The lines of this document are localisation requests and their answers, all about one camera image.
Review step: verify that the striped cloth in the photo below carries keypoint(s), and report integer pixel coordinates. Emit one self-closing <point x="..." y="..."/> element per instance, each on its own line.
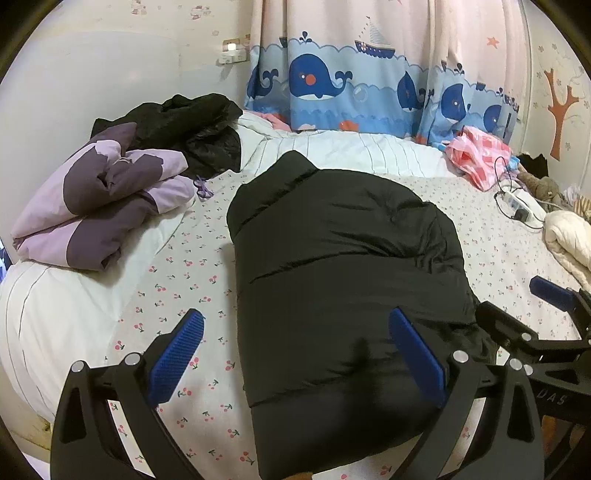
<point x="582" y="204"/>

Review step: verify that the olive plush toy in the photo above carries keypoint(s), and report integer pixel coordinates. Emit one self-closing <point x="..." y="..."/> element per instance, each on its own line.
<point x="540" y="184"/>

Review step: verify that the small pink cloth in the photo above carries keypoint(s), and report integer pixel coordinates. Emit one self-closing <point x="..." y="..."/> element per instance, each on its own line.
<point x="272" y="121"/>

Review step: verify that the white striped duvet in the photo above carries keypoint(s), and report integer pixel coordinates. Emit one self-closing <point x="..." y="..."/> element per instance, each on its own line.
<point x="46" y="323"/>

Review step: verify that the black puffer jacket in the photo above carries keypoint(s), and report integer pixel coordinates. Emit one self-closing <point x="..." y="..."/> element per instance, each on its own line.
<point x="346" y="258"/>

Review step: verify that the cherry print bed sheet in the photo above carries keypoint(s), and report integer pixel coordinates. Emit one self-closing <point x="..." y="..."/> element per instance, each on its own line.
<point x="194" y="258"/>

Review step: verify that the purple two-tone jacket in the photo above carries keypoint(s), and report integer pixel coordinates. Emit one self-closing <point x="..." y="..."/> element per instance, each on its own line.
<point x="101" y="203"/>

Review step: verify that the cream blanket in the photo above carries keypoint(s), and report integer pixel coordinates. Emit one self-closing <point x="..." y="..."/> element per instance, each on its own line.
<point x="570" y="244"/>

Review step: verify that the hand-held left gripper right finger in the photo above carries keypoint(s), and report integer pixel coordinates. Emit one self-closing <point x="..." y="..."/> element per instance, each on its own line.
<point x="418" y="357"/>

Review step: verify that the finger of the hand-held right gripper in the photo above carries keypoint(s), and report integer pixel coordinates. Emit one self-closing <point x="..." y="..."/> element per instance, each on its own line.
<point x="503" y="323"/>
<point x="551" y="291"/>

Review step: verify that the black charger adapter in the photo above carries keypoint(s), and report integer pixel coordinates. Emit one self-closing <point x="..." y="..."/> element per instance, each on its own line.
<point x="523" y="215"/>

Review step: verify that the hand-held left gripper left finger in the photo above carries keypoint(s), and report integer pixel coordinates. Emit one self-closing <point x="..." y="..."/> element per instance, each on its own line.
<point x="178" y="355"/>

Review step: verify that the brown tree wall sticker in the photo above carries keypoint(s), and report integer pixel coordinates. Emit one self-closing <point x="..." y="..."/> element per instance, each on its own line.
<point x="559" y="115"/>

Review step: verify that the white wall socket light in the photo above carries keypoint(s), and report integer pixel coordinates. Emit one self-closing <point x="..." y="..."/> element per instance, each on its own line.
<point x="233" y="50"/>

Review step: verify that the purple ribbon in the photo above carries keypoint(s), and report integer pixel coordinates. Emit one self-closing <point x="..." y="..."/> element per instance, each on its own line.
<point x="203" y="188"/>

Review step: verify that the whale print curtain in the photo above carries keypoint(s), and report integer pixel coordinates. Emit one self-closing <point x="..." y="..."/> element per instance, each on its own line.
<point x="369" y="106"/>

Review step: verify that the crumpled black jacket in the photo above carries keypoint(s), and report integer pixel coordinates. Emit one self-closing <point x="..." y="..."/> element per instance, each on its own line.
<point x="198" y="124"/>

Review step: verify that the pink checked cloth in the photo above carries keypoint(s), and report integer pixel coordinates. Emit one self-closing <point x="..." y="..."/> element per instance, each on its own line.
<point x="480" y="157"/>

